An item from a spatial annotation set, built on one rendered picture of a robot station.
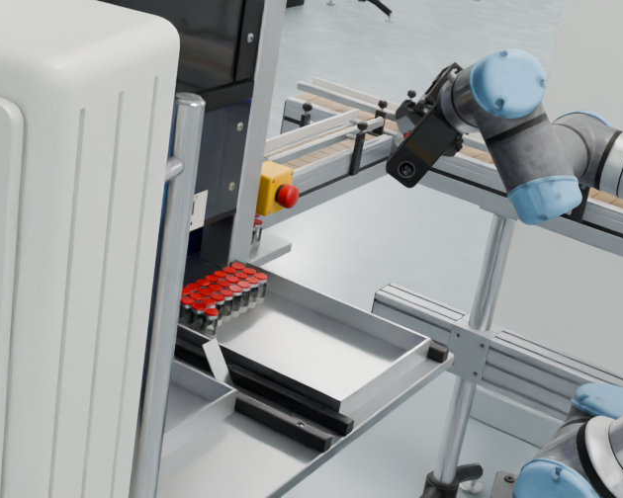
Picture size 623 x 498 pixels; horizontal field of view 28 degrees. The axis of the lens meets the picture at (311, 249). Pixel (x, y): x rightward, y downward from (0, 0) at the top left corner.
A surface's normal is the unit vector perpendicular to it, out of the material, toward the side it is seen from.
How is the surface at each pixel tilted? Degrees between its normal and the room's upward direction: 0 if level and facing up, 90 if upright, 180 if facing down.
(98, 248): 90
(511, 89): 63
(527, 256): 90
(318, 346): 0
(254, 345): 0
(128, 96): 90
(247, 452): 0
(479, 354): 90
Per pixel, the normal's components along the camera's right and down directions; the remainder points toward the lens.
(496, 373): -0.53, 0.26
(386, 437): 0.15, -0.91
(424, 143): -0.11, 0.37
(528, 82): 0.21, -0.04
